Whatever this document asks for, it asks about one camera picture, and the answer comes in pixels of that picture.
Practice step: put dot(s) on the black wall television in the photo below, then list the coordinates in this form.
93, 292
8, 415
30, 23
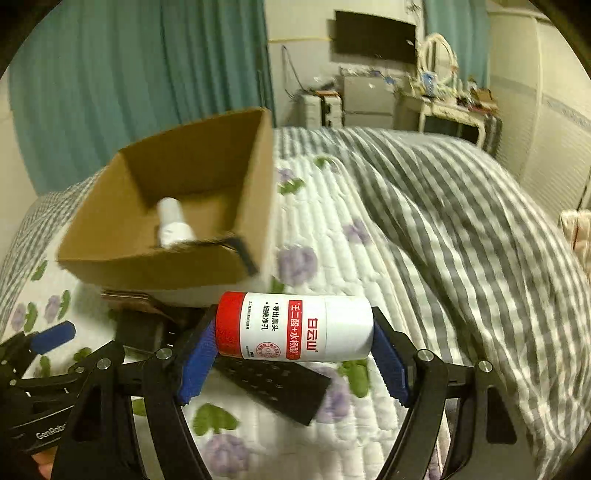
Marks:
375, 37

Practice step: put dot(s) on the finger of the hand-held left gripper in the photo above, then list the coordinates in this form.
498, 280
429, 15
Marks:
54, 336

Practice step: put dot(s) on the white dressing table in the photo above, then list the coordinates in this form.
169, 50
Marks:
443, 113

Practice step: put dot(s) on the teal curtain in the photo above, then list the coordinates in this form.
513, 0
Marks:
115, 83
455, 32

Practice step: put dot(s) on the white wardrobe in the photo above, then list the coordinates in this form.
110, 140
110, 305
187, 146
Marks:
540, 115

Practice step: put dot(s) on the white plastic bottle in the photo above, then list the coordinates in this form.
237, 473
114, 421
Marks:
171, 224

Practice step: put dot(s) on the floral quilted bedspread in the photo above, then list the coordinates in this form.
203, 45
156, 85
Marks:
323, 240

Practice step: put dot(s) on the black remote control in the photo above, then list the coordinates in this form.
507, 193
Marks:
277, 385

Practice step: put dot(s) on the white jar with red band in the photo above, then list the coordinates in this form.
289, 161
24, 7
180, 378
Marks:
295, 326

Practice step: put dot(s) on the grey checked duvet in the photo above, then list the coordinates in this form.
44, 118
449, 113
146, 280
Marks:
461, 240

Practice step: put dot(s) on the white oval vanity mirror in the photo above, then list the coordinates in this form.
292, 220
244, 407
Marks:
436, 57

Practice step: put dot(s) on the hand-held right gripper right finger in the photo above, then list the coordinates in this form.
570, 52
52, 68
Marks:
391, 367

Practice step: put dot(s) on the brown leather wallet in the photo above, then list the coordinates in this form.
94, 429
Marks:
131, 299

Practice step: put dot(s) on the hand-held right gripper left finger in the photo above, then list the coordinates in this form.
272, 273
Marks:
196, 369

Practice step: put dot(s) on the brown cardboard box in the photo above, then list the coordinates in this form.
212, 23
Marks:
184, 166

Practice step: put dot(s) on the black rectangular case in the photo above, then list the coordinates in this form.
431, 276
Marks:
143, 330

